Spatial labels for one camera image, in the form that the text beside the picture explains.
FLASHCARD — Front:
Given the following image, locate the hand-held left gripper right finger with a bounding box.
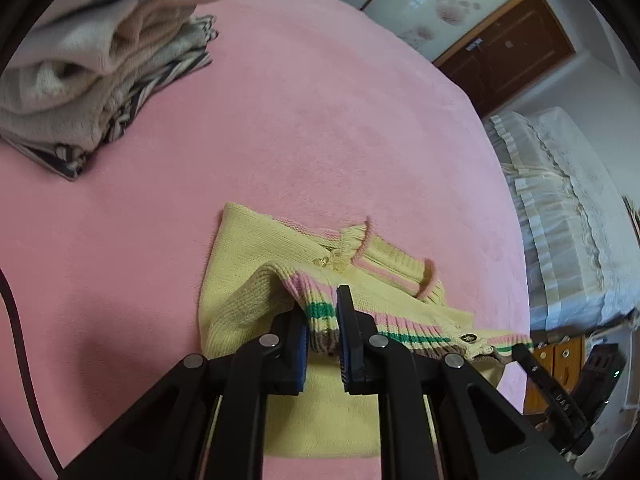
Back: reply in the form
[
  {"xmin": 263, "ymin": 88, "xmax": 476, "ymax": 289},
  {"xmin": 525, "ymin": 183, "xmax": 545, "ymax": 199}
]
[{"xmin": 336, "ymin": 285, "xmax": 581, "ymax": 480}]

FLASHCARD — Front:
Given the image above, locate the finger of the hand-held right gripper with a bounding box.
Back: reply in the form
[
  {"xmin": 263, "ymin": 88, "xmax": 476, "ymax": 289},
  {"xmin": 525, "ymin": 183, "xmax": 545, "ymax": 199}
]
[{"xmin": 511, "ymin": 344, "xmax": 596, "ymax": 453}]

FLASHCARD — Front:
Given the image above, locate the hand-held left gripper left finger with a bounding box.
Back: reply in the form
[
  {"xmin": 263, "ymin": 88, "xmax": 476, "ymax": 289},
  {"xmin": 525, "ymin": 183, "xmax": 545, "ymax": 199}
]
[{"xmin": 65, "ymin": 305, "xmax": 308, "ymax": 480}]

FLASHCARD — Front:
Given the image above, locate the yellow striped knit cardigan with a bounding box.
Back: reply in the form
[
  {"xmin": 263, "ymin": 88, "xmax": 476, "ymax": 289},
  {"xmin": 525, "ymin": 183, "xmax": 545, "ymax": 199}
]
[{"xmin": 197, "ymin": 202, "xmax": 535, "ymax": 461}]

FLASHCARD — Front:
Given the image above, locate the stack of folded clothes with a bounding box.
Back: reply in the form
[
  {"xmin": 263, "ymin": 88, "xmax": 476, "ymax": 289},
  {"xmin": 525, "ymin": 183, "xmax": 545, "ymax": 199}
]
[{"xmin": 0, "ymin": 0, "xmax": 232, "ymax": 182}]

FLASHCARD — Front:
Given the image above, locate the wooden drawer chest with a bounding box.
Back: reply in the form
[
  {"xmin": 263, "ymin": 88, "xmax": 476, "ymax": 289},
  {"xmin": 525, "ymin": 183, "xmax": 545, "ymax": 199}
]
[{"xmin": 522, "ymin": 335, "xmax": 588, "ymax": 416}]

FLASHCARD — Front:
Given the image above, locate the white lace covered furniture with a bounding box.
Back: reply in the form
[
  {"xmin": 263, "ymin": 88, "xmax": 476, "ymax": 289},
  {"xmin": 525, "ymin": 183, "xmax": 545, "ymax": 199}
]
[{"xmin": 482, "ymin": 106, "xmax": 640, "ymax": 333}]

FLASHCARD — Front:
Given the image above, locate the pink bed blanket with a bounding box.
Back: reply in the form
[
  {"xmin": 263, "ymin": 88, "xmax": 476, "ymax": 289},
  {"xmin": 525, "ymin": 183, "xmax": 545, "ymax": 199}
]
[{"xmin": 0, "ymin": 0, "xmax": 531, "ymax": 480}]

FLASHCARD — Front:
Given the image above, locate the brown wooden door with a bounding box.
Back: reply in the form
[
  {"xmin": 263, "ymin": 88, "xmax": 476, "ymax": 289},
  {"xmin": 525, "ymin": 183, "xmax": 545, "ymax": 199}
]
[{"xmin": 432, "ymin": 0, "xmax": 576, "ymax": 118}]

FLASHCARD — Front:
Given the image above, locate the floral sliding door wardrobe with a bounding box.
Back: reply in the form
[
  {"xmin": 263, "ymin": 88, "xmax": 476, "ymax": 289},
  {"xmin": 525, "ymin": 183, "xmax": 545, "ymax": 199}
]
[{"xmin": 260, "ymin": 0, "xmax": 563, "ymax": 68}]

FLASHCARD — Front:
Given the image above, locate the black cable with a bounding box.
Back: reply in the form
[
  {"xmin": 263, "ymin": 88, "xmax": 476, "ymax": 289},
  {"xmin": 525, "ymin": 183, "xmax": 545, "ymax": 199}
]
[{"xmin": 0, "ymin": 267, "xmax": 66, "ymax": 476}]

